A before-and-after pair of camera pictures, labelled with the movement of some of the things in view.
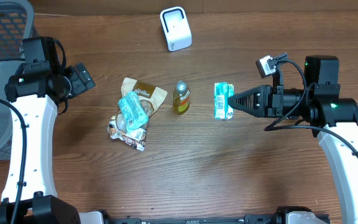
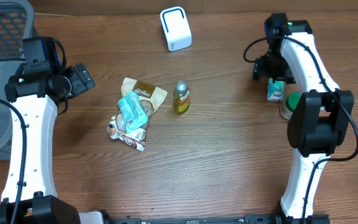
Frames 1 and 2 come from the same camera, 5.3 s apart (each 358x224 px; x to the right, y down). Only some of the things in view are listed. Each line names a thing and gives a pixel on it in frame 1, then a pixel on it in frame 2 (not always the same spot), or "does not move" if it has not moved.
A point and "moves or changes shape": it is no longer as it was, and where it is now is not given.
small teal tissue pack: [222, 110] moves or changes shape
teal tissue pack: [132, 110] does not move
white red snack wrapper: [135, 135] does not move
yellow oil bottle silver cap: [181, 98] does not move
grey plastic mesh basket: [4, 24] does not move
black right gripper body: [284, 101] to [272, 67]
